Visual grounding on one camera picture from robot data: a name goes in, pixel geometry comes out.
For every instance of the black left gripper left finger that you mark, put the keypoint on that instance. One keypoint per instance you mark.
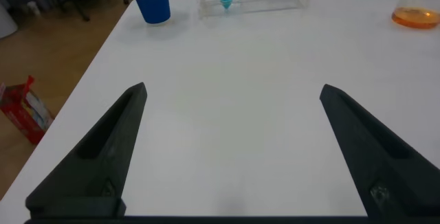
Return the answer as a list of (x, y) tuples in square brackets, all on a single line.
[(99, 155)]

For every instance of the white planter pot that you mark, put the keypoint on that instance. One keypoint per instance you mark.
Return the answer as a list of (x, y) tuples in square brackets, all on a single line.
[(6, 21)]

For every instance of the small white cup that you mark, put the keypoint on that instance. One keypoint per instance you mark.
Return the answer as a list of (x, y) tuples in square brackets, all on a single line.
[(33, 8)]

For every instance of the red gift bag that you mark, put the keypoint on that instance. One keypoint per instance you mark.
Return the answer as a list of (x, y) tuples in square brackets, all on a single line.
[(25, 114)]

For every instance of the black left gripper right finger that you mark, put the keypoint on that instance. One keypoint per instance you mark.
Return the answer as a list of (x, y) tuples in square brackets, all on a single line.
[(378, 162)]

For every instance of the blue white paper cup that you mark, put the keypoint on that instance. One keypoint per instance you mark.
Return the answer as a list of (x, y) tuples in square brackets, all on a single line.
[(153, 5)]

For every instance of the clear glass beaker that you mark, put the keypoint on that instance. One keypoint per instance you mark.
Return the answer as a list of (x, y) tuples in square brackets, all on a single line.
[(417, 11)]

